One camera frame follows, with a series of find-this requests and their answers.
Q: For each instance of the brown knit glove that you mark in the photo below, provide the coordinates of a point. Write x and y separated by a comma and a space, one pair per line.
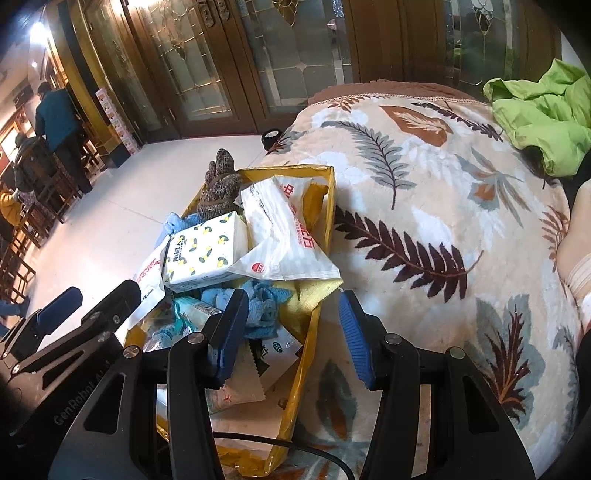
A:
219, 184

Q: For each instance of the white packet blue print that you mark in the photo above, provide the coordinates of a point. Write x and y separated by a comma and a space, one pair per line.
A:
161, 337

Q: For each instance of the black round object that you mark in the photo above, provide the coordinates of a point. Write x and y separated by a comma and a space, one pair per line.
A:
271, 137

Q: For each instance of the wooden glass door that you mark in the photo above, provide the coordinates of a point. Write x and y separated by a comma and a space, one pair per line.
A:
207, 69

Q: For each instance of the leaf print blanket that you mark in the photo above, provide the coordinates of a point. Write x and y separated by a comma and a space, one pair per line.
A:
438, 207

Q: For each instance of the yellow towel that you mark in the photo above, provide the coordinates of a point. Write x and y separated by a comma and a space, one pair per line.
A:
314, 293

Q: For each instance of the stack of printed boxes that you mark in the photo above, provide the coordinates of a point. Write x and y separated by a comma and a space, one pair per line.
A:
115, 120

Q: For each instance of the lemon print tissue pack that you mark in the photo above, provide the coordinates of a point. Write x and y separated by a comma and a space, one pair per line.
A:
203, 254

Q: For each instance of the cream packet red print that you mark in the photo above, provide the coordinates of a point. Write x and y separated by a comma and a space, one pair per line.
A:
147, 277

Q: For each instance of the small blue knit sock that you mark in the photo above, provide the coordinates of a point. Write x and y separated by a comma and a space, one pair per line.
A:
263, 307

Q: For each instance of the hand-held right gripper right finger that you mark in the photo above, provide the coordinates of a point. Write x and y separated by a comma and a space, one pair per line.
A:
355, 341

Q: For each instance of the teal wet wipes pack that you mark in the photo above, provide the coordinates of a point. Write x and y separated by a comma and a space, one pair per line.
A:
194, 314

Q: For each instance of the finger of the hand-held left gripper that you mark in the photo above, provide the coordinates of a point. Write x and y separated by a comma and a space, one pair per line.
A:
115, 295
55, 309

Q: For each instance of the white foam box yellow tape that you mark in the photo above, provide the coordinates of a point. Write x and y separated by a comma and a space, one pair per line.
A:
263, 417

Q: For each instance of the green jacket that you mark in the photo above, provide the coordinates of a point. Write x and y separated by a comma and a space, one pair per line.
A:
545, 120

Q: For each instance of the white wipes packet red print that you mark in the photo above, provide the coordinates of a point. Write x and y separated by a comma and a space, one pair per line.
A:
286, 230

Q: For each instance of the white packet dark green print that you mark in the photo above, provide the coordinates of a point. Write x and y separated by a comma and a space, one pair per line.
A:
277, 353

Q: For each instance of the grey-blue fuzzy sock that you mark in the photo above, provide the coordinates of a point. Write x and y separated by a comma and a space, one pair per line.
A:
214, 297

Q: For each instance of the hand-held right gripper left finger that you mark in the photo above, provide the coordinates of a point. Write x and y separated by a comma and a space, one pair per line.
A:
231, 341

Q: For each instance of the wooden chairs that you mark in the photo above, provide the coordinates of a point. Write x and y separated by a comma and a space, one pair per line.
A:
18, 272

